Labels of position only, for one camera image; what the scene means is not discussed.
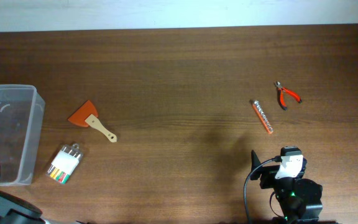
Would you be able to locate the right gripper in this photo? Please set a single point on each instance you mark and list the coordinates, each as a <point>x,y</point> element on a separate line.
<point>268,174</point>

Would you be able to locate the orange scraper wooden handle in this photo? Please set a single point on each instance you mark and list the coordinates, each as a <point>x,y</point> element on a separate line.
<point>87,116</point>

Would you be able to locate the clear case coloured screwdriver bits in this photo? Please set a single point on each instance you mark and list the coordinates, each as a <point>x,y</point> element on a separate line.
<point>64,163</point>

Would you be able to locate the clear plastic container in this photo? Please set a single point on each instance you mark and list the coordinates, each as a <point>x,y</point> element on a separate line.
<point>21,116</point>

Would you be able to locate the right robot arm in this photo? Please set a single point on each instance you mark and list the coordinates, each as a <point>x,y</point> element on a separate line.
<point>298,198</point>

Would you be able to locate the red black pliers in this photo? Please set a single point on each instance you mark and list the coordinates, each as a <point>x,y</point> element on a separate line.
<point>281,90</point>

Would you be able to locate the orange socket rail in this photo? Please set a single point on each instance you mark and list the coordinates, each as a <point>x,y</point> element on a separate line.
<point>262,116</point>

